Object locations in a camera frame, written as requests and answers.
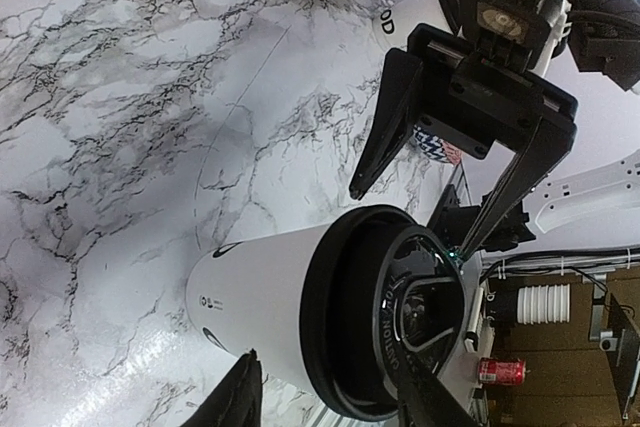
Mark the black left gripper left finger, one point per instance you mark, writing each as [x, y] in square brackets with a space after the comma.
[236, 401]

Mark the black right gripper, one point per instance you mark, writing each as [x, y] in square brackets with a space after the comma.
[454, 92]

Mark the white ribbed background object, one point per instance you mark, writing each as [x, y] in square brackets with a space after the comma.
[544, 304]

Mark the red soda can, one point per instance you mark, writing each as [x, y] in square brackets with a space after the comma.
[501, 372]

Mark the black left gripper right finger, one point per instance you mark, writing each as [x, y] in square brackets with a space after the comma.
[424, 401]

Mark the white paper coffee cup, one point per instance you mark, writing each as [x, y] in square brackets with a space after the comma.
[393, 25]

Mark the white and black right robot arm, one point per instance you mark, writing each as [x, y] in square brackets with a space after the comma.
[603, 37]

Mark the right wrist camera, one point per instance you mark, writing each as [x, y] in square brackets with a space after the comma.
[520, 35]

